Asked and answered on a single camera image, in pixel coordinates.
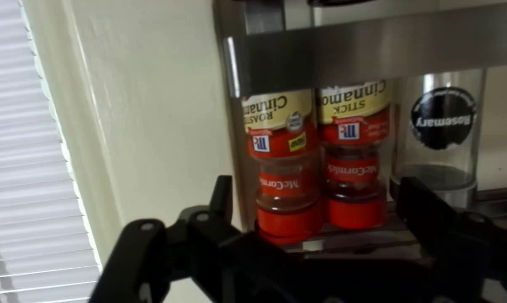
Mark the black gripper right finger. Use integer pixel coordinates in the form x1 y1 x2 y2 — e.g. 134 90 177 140
395 176 507 303

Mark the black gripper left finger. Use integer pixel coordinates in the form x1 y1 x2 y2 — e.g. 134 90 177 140
90 174 255 303

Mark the roasted cinnamon spice bottle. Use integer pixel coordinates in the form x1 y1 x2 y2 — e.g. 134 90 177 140
241 88 326 246

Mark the stick cinnamon spice bottle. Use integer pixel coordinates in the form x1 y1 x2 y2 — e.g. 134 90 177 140
317 80 393 233

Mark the white window blind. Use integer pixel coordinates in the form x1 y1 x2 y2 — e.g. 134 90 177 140
0 0 105 303

